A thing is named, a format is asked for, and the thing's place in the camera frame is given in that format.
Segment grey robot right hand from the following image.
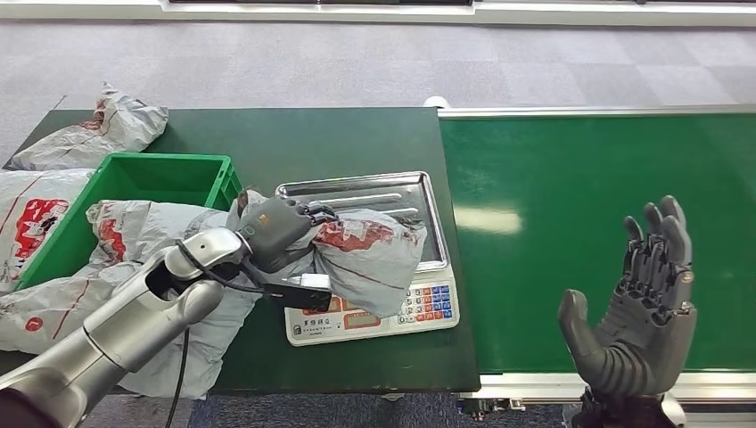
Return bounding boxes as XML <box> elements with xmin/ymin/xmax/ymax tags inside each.
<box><xmin>556</xmin><ymin>194</ymin><xmax>699</xmax><ymax>399</ymax></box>

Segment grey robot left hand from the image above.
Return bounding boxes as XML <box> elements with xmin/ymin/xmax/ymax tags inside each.
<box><xmin>235</xmin><ymin>196</ymin><xmax>339</xmax><ymax>274</ymax></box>

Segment small grey mailer package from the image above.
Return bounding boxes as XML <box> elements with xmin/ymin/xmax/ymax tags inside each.
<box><xmin>226</xmin><ymin>187</ymin><xmax>428</xmax><ymax>320</ymax></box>

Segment green conveyor belt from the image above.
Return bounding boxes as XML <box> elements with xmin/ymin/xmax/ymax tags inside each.
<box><xmin>438</xmin><ymin>104</ymin><xmax>756</xmax><ymax>408</ymax></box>

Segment crumpled grey mailer package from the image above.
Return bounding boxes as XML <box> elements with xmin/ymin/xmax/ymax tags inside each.
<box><xmin>4</xmin><ymin>81</ymin><xmax>169</xmax><ymax>172</ymax></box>

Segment green plastic crate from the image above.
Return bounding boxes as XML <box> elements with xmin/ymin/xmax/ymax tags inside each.
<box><xmin>14</xmin><ymin>152</ymin><xmax>244</xmax><ymax>291</ymax></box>

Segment large grey JD-print mailer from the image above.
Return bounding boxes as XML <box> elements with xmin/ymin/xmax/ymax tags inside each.
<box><xmin>0</xmin><ymin>199</ymin><xmax>267</xmax><ymax>400</ymax></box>

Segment white electronic weighing scale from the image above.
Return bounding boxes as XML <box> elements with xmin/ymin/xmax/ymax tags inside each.
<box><xmin>275</xmin><ymin>171</ymin><xmax>461</xmax><ymax>349</ymax></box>

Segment grey mailer big red print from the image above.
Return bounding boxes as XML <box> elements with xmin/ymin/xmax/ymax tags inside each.
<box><xmin>0</xmin><ymin>169</ymin><xmax>95</xmax><ymax>297</ymax></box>

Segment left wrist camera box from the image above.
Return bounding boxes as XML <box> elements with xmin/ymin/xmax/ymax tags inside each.
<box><xmin>262</xmin><ymin>273</ymin><xmax>333</xmax><ymax>313</ymax></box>

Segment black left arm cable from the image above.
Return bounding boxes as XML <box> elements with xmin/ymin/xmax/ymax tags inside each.
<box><xmin>164</xmin><ymin>239</ymin><xmax>267</xmax><ymax>428</ymax></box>

